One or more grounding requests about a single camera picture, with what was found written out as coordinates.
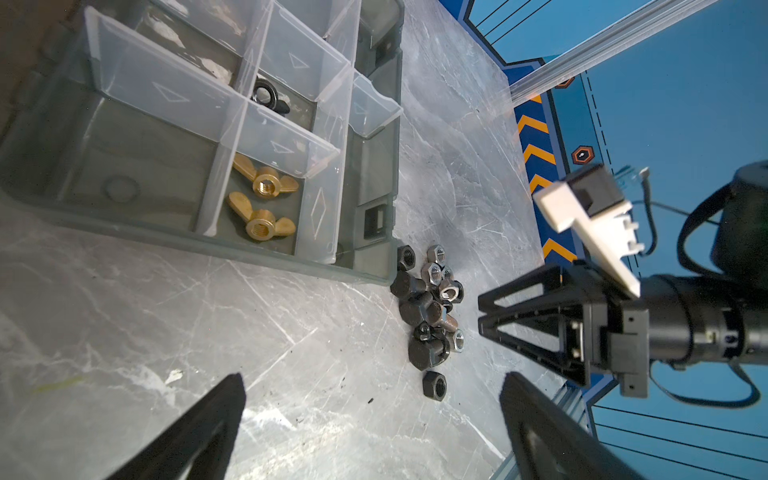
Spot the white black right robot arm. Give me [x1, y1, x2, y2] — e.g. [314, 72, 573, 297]
[478, 161, 767, 398]

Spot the silver hex nut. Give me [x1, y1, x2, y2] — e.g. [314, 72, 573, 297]
[446, 329, 465, 353]

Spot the pile of black nuts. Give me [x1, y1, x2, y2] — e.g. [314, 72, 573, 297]
[390, 244, 465, 334]

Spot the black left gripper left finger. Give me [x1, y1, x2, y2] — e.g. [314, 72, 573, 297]
[110, 373, 246, 479]

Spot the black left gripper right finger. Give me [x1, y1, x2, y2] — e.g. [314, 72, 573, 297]
[499, 372, 641, 480]

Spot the large black cap nut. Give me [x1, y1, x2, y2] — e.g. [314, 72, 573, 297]
[408, 338, 450, 371]

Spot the black hex nut apart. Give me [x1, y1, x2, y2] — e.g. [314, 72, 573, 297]
[422, 371, 447, 402]

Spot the black eye nut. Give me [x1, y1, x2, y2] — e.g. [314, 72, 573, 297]
[251, 78, 290, 116]

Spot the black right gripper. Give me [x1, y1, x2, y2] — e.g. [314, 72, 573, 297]
[478, 263, 649, 398]

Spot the grey plastic organizer box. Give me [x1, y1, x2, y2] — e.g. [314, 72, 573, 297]
[1, 1, 405, 284]

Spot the right aluminium corner post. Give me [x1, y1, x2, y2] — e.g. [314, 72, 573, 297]
[509, 0, 717, 107]

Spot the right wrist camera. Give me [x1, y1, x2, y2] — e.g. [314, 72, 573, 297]
[533, 164, 645, 298]

